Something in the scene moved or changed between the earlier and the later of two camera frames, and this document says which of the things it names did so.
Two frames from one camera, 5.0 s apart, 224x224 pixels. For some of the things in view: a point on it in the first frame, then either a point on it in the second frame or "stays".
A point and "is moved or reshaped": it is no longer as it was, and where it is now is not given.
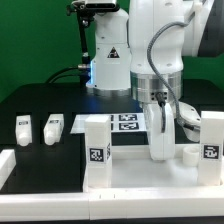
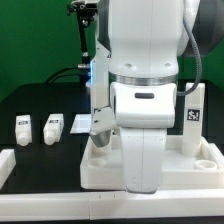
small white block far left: [23, 130] stays
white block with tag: [98, 156] is moved or reshaped
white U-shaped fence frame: [169, 203] stays
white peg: [211, 149] to [193, 120]
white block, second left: [53, 128] stays
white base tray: [132, 168] stays
